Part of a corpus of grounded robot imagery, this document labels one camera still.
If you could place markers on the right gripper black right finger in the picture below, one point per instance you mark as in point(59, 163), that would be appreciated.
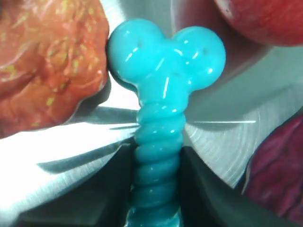
point(207, 201)

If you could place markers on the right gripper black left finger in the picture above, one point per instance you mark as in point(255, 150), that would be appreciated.
point(101, 201)

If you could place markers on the turquoise toy bone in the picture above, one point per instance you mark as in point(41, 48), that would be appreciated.
point(164, 71)

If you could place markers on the purple sweet potato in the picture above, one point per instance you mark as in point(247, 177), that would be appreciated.
point(274, 175)

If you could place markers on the round stainless steel plate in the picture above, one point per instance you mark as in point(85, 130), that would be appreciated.
point(225, 124)

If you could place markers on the orange toy pumpkin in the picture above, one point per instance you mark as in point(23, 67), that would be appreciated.
point(52, 56)

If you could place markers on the red apple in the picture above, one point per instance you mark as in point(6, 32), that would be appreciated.
point(270, 22)

